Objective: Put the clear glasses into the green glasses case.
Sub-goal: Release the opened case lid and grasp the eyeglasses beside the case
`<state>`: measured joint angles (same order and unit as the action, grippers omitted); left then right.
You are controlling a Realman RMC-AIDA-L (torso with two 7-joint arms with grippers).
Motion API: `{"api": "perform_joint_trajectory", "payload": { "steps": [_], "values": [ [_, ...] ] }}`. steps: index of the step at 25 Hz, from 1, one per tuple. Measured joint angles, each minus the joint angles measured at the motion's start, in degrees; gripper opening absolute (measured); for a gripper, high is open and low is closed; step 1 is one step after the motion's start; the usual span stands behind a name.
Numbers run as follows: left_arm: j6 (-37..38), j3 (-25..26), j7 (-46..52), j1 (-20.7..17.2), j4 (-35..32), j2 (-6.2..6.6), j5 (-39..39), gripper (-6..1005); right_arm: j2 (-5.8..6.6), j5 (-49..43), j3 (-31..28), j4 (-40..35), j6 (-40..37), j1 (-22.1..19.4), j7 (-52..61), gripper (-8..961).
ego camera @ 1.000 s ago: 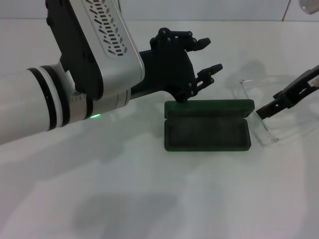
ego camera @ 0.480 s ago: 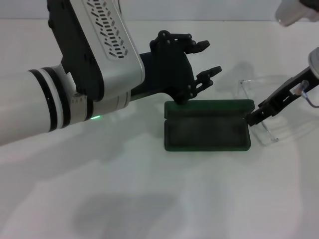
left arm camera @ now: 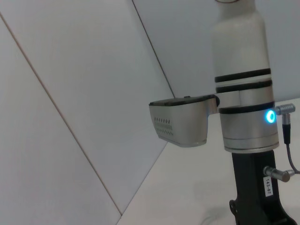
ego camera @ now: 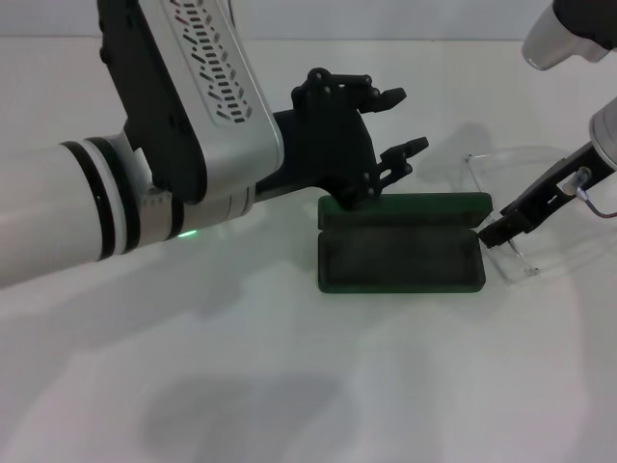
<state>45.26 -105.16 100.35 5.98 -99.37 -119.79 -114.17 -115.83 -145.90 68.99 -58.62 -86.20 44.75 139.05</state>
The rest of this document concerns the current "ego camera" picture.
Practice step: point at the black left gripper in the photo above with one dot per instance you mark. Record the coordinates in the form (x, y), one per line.
(332, 144)

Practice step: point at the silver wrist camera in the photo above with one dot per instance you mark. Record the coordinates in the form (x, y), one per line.
(164, 111)
(554, 38)

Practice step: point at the green glasses case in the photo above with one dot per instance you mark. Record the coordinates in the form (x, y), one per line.
(400, 255)

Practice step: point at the clear white glasses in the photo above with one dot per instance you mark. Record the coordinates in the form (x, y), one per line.
(518, 275)

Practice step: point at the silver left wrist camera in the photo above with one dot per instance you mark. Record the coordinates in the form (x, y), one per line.
(164, 111)

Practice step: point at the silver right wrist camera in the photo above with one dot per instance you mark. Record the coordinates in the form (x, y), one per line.
(554, 38)

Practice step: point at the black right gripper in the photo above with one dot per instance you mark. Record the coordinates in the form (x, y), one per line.
(549, 193)

